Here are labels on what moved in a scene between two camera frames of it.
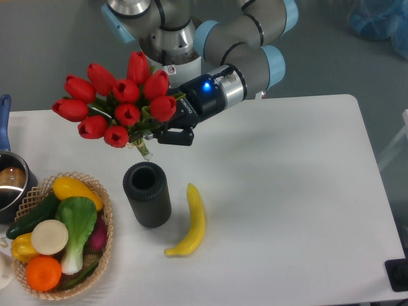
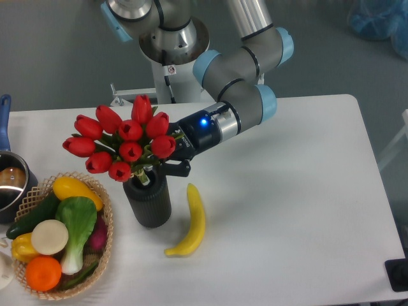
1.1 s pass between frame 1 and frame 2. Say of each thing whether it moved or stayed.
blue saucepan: stayed
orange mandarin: stayed
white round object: stayed
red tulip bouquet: moved
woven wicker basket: stayed
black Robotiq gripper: moved
